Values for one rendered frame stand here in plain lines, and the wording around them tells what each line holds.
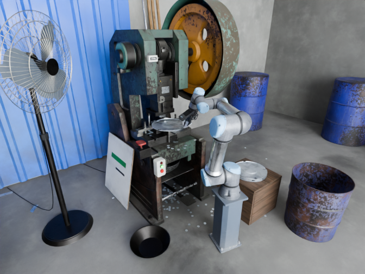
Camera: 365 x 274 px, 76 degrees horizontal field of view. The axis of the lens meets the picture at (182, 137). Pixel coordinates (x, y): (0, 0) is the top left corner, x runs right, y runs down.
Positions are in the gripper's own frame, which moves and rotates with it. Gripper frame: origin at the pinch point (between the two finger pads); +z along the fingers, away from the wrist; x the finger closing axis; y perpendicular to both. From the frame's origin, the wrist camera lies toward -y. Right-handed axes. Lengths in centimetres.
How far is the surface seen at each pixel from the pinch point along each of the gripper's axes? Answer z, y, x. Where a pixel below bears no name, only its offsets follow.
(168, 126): 5.0, -7.7, 9.2
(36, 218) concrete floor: 103, -107, 32
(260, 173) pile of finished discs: 19, 48, -58
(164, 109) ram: -5.2, -7.5, 19.2
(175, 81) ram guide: -24.2, 4.0, 27.2
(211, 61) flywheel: -41, 32, 23
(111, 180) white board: 88, -40, 31
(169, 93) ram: -13.5, 0.5, 26.2
